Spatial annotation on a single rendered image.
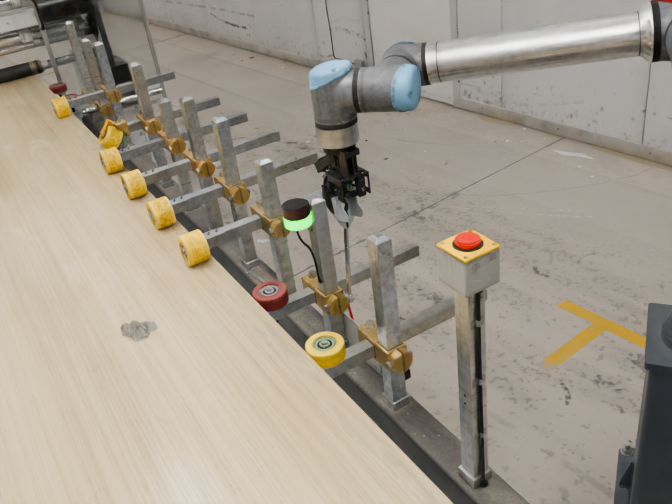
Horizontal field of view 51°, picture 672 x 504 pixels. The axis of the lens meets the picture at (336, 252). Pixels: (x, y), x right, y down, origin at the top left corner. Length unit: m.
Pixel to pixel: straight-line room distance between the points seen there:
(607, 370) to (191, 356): 1.69
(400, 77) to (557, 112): 3.19
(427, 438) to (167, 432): 0.52
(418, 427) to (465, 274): 0.54
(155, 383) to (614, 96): 3.35
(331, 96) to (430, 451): 0.74
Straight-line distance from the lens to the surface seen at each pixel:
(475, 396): 1.28
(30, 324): 1.79
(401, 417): 1.56
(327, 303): 1.64
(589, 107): 4.42
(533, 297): 3.10
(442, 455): 1.48
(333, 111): 1.46
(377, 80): 1.43
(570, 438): 2.51
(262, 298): 1.61
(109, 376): 1.53
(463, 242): 1.09
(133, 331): 1.61
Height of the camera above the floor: 1.80
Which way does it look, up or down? 31 degrees down
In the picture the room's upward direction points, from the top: 8 degrees counter-clockwise
